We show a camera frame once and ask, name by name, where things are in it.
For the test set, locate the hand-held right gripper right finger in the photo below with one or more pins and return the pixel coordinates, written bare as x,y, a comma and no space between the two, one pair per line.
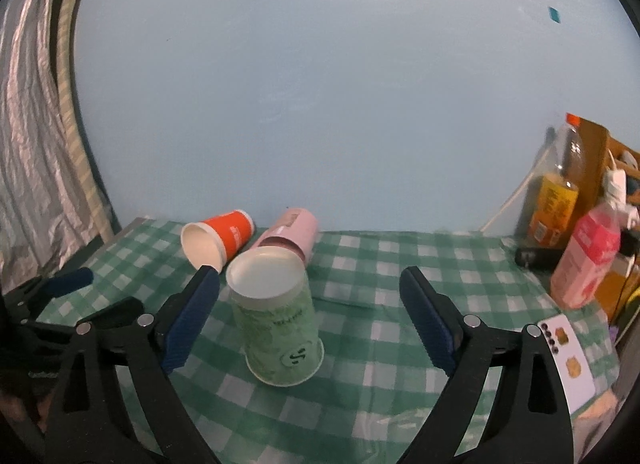
427,324

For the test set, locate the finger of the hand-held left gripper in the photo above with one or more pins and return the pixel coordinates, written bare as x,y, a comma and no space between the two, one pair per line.
117,309
70,281

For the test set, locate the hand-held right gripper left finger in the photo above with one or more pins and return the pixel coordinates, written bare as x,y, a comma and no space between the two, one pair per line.
192,324

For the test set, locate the green patterned paper cup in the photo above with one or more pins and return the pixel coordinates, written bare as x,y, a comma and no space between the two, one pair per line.
280,334

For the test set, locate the orange paper cup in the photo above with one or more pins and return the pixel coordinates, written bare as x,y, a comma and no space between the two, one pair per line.
230,231

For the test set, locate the pink paper cup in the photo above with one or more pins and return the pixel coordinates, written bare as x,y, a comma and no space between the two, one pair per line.
295,226

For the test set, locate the green checked tablecloth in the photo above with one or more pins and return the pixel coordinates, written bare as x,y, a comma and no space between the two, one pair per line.
360,344

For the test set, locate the black cylindrical object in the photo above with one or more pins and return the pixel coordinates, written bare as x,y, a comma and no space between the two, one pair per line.
537,257

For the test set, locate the silver curtain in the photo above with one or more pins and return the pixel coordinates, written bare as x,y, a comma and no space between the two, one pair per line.
30,144

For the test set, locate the white sticker card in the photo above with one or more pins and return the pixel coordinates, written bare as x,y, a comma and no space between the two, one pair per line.
575,389

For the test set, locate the pink drink bottle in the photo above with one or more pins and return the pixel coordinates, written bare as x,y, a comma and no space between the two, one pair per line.
585,254

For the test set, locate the clear bottle with orange cap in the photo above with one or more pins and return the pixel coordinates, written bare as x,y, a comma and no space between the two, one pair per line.
552,204

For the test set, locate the pale checked fabric strip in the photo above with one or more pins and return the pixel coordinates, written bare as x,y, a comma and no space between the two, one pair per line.
67,94

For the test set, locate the white charger plug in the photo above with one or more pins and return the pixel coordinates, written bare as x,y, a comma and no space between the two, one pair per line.
620,194

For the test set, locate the blue tape piece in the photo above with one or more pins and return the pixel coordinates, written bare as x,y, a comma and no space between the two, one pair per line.
554,14

